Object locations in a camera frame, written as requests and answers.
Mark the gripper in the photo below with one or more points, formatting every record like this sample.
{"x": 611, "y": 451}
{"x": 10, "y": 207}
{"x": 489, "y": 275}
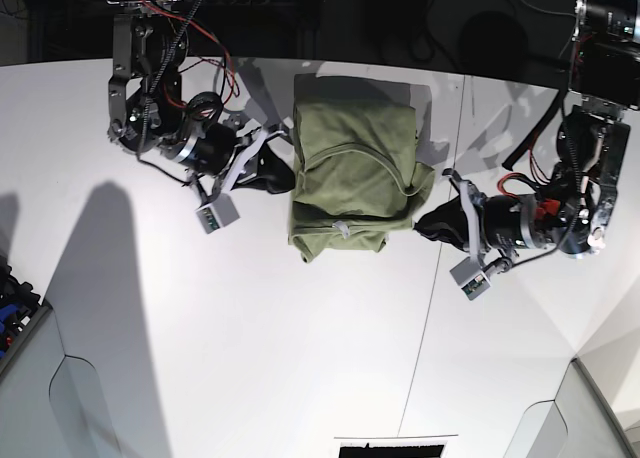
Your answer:
{"x": 234, "y": 161}
{"x": 490, "y": 230}

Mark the green t-shirt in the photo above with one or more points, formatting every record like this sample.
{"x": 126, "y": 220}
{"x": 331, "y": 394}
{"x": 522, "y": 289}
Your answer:
{"x": 357, "y": 174}

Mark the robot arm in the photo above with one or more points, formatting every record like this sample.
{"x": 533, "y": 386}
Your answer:
{"x": 560, "y": 189}
{"x": 145, "y": 103}

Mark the black round stool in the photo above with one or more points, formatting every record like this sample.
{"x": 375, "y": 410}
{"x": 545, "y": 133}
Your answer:
{"x": 493, "y": 44}

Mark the right grey table partition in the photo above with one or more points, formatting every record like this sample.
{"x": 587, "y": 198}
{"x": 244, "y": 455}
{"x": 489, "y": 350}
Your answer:
{"x": 577, "y": 422}

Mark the grey table partition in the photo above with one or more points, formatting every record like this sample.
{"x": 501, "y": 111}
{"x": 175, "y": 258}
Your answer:
{"x": 52, "y": 404}
{"x": 577, "y": 422}

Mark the blue and black clutter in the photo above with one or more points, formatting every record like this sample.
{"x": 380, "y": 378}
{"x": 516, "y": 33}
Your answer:
{"x": 19, "y": 304}

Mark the left grey table partition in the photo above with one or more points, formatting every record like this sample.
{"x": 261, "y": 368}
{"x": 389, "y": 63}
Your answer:
{"x": 52, "y": 404}

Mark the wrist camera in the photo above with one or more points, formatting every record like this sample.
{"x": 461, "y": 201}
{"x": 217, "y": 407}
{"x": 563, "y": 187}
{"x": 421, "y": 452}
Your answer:
{"x": 217, "y": 214}
{"x": 470, "y": 278}

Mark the table cable hatch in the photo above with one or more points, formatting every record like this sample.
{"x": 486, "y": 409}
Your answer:
{"x": 393, "y": 447}

